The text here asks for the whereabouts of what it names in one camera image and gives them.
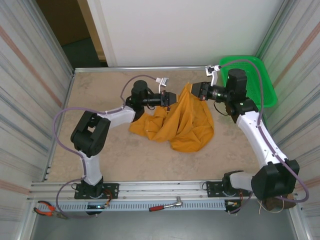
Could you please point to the orange t-shirt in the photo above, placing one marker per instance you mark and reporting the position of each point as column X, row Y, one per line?
column 185, row 125

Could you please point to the green plastic basket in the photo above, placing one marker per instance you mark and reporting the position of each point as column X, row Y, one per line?
column 268, row 87

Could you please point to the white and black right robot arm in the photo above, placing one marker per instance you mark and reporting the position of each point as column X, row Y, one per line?
column 272, row 180

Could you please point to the beige door jamb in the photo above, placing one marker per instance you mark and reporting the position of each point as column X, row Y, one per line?
column 93, row 32

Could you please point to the brown wooden panel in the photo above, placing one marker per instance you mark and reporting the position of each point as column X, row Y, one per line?
column 62, row 20

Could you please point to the black controller board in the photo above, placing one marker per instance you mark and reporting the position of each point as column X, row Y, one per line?
column 96, row 207
column 232, row 205

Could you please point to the brown cloth pouch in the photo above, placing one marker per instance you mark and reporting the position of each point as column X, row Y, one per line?
column 275, row 205

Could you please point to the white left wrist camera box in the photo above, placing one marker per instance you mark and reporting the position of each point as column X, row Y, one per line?
column 163, row 80

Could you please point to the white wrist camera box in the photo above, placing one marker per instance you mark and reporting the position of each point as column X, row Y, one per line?
column 210, row 70
column 163, row 80

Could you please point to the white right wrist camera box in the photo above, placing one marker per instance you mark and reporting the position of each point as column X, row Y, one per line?
column 210, row 70

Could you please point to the thin aluminium table-edge rail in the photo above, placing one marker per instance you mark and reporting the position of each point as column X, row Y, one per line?
column 162, row 68

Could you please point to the white door frame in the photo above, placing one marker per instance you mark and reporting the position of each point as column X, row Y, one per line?
column 102, row 32

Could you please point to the aluminium side rail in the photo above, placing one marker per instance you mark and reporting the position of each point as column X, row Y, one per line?
column 68, row 92

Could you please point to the wide aluminium mounting rail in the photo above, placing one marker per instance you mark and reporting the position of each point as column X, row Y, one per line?
column 162, row 187

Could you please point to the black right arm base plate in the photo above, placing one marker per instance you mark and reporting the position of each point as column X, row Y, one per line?
column 212, row 188

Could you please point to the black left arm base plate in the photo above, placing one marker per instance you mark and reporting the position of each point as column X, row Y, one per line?
column 112, row 190

